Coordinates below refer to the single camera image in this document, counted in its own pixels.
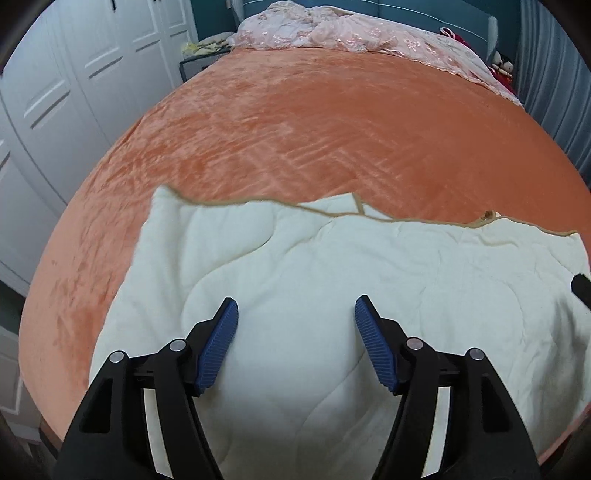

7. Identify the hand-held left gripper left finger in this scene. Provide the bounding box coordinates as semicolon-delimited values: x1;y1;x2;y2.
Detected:
54;296;240;480

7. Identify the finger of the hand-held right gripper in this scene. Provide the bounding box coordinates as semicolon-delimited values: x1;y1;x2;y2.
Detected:
571;273;591;308

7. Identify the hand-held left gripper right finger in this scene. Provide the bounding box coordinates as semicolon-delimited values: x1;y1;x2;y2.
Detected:
355;295;541;480

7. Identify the cream quilted jacket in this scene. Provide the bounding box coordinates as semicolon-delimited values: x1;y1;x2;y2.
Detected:
88;185;591;472

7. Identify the grey-blue curtain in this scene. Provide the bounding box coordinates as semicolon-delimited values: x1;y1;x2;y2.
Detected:
515;0;591;185

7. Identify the orange plush blanket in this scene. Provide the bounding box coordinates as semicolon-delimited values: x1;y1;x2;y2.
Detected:
18;46;591;464

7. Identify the dark nightstand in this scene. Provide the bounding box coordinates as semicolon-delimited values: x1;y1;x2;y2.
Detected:
179;51;232;84

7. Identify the pale yellow cloth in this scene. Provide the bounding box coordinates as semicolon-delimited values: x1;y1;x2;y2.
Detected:
184;32;238;58

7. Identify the blue upholstered headboard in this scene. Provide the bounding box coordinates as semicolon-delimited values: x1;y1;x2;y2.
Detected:
242;0;499;61

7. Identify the pink embroidered quilt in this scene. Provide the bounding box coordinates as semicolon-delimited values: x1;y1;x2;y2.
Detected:
233;0;525;107

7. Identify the white wardrobe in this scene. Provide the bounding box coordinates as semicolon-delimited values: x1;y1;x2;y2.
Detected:
0;0;199;287

